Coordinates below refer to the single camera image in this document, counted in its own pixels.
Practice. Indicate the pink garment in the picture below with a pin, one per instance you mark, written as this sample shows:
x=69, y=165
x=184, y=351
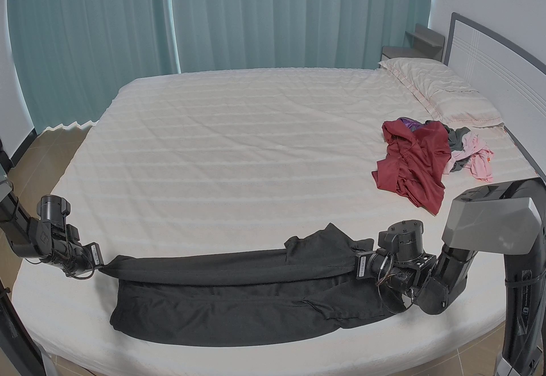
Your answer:
x=480, y=161

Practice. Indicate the grey garment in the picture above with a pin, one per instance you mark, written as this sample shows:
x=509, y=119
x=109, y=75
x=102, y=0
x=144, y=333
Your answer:
x=456, y=140

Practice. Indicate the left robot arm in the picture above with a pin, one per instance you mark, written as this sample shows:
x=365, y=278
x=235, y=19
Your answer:
x=25, y=233

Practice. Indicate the purple garment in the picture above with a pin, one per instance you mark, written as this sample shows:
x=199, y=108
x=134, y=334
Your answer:
x=410, y=123

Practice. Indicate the bed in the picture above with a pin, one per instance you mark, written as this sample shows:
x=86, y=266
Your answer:
x=256, y=152

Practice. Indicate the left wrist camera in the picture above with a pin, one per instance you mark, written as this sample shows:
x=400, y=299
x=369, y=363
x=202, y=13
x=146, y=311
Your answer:
x=53, y=208

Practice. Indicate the cream pillow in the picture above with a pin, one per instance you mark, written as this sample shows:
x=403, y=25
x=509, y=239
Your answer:
x=448, y=88

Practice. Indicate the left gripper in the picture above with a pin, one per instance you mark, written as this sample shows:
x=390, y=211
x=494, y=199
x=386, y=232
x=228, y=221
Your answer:
x=91, y=257

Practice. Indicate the blue-green curtain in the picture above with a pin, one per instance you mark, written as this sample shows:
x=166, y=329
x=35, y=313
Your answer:
x=298, y=3
x=94, y=24

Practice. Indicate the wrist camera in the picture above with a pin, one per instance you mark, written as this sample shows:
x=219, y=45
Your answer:
x=403, y=240
x=53, y=208

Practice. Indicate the grey bedside table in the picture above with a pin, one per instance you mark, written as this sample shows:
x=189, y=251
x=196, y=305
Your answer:
x=409, y=51

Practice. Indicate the dark red garment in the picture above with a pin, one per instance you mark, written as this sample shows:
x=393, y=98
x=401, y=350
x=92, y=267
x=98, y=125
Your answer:
x=418, y=169

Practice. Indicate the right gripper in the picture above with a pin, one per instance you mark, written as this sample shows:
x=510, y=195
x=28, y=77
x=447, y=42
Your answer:
x=369, y=265

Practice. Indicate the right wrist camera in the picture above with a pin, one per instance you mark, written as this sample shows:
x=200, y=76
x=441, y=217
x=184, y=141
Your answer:
x=403, y=240

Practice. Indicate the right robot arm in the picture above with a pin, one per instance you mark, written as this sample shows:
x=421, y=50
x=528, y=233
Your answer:
x=490, y=221

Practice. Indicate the black T-shirt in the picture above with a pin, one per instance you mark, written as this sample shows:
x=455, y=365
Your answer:
x=213, y=302

